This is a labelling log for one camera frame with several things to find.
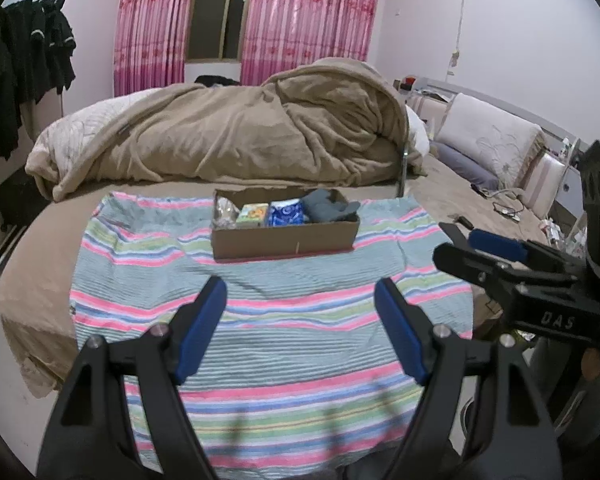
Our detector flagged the black cloth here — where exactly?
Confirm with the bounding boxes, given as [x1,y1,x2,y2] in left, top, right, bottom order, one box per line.
[0,167,49,232]

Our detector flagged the white embroidered pillow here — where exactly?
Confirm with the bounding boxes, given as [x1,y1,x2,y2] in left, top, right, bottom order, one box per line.
[436,92,547,189]

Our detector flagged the green yellow tissue box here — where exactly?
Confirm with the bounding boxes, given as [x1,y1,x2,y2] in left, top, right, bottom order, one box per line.
[236,203,270,225]

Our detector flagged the metal pole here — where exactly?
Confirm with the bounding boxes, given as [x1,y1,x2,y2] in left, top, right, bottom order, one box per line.
[397,105,410,199]

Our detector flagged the person's right hand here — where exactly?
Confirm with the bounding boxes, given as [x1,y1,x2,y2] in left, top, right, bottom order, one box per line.
[581,347,600,382]

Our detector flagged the hanging black clothes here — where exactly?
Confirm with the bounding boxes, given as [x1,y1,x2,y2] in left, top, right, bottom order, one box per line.
[0,0,77,169]

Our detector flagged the striped towel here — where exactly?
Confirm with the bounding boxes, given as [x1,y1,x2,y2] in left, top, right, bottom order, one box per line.
[70,191,476,480]

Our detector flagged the round bed with brown sheet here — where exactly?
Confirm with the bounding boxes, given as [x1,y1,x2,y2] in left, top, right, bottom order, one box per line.
[0,152,581,401]

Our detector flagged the window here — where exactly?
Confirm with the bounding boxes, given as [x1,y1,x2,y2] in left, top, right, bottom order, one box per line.
[186,0,256,64]

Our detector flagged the grey blue pillow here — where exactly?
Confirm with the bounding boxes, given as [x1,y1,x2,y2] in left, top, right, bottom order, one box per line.
[429,141,501,191]

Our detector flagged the tangled white cable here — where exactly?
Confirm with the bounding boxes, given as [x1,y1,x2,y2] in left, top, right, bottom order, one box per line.
[472,185,527,222]

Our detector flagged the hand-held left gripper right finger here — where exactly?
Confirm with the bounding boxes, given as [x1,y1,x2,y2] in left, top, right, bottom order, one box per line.
[374,277,566,480]

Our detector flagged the grey dotted socks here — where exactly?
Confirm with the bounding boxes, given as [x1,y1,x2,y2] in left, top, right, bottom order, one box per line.
[300,189,361,223]

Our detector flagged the brown cardboard box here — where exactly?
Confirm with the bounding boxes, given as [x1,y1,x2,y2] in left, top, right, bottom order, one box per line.
[211,187,361,262]

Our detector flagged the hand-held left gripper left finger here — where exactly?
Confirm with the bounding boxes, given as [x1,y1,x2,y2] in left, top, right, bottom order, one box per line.
[36,276,228,480]

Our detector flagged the beige fleece blanket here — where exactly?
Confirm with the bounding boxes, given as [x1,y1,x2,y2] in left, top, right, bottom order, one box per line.
[25,57,428,203]

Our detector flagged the clear plastic bag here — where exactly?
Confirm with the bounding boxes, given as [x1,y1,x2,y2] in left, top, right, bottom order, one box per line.
[214,197,242,229]

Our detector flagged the pink curtain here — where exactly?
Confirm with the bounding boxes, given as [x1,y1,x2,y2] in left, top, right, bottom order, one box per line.
[114,0,199,97]
[240,0,385,87]

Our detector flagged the padded headboard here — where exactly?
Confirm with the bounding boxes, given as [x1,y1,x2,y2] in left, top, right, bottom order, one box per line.
[392,76,587,222]

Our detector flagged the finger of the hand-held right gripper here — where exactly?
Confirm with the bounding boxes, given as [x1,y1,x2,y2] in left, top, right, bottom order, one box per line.
[432,242,583,307]
[467,229,588,272]

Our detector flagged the blue tissue pack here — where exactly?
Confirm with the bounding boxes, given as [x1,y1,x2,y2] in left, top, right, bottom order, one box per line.
[269,200,309,227]

